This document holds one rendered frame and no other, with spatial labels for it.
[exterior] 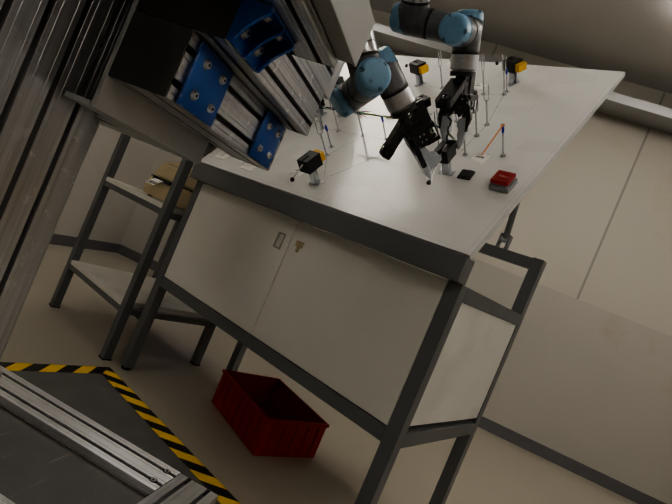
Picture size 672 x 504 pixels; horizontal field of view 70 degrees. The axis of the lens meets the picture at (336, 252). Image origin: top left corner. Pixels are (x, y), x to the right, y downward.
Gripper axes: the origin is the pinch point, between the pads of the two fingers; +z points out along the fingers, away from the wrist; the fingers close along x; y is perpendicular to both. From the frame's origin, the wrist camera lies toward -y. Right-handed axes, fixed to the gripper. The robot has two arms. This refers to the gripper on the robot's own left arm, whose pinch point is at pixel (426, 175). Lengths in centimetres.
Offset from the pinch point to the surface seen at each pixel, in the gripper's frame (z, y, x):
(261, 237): 0, -56, 22
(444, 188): 6.8, 3.1, 1.9
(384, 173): -0.5, -9.7, 17.5
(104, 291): -3, -134, 53
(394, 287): 16.9, -21.9, -16.9
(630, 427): 266, 56, 93
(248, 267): 5, -64, 18
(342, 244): 6.7, -30.4, 1.1
